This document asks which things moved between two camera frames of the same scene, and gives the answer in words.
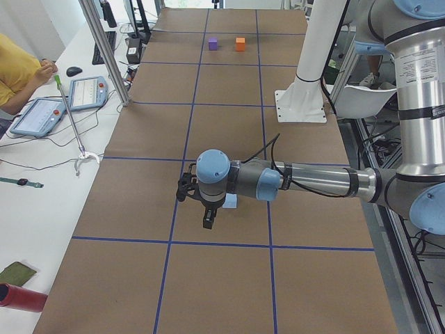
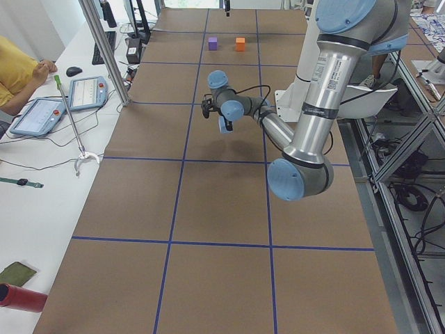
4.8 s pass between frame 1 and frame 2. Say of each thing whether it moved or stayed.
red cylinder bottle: stayed
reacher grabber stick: stayed
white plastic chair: stayed
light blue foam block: moved
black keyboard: stayed
